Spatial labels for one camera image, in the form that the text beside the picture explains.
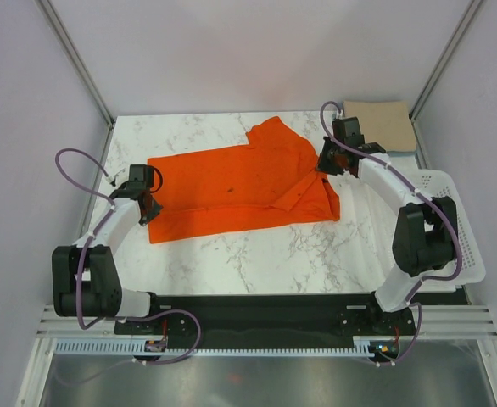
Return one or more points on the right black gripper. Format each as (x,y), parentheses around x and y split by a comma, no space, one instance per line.
(323,165)

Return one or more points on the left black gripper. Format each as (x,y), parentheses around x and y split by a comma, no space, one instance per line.
(146,219)

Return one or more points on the orange t shirt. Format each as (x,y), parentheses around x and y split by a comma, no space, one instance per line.
(269,182)

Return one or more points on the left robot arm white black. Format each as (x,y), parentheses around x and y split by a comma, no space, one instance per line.
(86,282)

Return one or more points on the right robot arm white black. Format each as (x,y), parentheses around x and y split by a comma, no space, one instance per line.
(425,244)

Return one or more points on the folded blue t shirt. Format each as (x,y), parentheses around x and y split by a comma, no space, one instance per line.
(401,154)

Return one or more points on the folded beige t shirt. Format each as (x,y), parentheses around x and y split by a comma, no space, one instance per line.
(386,123)

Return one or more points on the white plastic basket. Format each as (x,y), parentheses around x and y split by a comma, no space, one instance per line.
(437,184)

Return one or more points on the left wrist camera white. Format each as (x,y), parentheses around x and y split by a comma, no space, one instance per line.
(117,179)

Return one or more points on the white slotted cable duct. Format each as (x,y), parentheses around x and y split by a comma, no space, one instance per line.
(149,348)

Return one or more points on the right aluminium frame post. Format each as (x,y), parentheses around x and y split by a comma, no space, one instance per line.
(462,27)

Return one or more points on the aluminium frame post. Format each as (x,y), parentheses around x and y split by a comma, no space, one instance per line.
(60,31)
(462,27)

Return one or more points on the left aluminium frame post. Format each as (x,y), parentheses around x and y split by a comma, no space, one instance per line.
(60,31)

